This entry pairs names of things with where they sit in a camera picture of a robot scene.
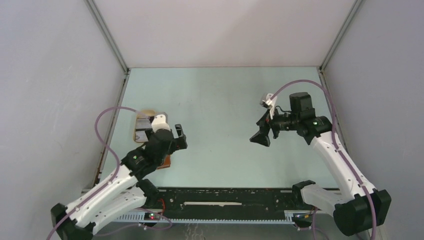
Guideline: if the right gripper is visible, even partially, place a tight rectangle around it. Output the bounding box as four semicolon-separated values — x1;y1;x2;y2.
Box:
249;106;299;147

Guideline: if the brown leather card holder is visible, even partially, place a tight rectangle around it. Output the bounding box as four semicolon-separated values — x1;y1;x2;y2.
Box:
156;155;171;170

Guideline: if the silver VIP card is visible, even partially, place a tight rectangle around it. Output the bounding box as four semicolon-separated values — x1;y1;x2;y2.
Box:
134;129;152;143
135;118;152;131

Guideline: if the beige card tray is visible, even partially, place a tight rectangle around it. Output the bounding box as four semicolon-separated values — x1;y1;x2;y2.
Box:
133;109;156;144

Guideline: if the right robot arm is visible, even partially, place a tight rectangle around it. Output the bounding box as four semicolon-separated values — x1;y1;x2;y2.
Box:
249;92;392;236

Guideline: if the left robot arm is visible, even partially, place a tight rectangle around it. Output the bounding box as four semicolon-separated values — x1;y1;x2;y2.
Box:
50;124;188;240

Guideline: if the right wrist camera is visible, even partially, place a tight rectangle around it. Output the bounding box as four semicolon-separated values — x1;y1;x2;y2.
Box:
260;93;278;120

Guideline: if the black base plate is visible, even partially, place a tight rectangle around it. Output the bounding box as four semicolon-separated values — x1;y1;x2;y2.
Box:
149;187;313;220

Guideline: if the white cable duct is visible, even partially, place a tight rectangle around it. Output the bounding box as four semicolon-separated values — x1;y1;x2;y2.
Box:
112;210;307;225

